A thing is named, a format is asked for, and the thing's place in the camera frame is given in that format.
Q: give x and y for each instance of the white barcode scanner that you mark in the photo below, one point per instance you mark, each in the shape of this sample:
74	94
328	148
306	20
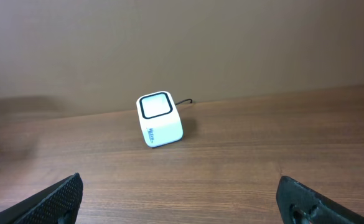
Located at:
159	119

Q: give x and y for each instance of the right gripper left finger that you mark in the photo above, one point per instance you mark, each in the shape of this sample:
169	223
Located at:
57	204

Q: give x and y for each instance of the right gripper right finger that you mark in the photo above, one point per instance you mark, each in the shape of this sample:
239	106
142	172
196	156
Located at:
298	203

